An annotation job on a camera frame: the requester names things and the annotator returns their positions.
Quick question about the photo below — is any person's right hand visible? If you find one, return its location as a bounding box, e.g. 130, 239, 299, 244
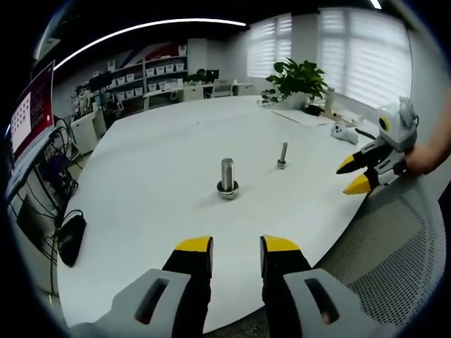
404, 133, 451, 175

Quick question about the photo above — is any grey mesh office chair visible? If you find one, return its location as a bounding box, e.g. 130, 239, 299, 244
211, 175, 445, 338

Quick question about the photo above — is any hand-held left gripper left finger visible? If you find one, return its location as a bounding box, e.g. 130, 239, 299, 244
101, 235, 214, 338

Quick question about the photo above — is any black cable bundle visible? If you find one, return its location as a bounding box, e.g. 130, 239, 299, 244
35, 118, 80, 226

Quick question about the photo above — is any small threaded steel stud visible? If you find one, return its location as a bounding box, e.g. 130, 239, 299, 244
276, 142, 289, 170

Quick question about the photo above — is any green potted plant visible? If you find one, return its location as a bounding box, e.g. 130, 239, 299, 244
262, 58, 330, 108

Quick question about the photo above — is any black computer mouse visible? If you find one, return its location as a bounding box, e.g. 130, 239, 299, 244
56, 214, 87, 268

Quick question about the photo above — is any red screen monitor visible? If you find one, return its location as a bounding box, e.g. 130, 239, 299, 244
10, 60, 56, 160

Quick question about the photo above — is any white paper sheet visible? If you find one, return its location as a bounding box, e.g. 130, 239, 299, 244
273, 109, 340, 127

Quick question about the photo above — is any white background chair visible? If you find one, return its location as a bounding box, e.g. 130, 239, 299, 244
213, 79, 234, 98

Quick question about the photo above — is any large threaded steel stud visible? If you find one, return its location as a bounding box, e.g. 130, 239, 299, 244
216, 158, 242, 201

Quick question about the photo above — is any white background desk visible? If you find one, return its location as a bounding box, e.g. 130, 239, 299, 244
142, 82, 254, 111

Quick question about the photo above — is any black computer case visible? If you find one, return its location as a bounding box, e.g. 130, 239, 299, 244
16, 202, 47, 244

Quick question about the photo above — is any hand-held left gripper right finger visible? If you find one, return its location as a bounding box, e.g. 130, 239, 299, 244
259, 234, 367, 338

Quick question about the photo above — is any white shelf with storage boxes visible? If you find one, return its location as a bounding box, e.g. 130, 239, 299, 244
89, 45, 190, 104

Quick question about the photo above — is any grey side desk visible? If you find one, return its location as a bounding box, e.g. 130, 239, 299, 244
5, 126, 63, 200

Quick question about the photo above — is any white game controller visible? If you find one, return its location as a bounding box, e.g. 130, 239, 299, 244
330, 124, 360, 146

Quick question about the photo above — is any long ceiling light strip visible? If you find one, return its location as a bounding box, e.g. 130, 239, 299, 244
52, 19, 248, 70

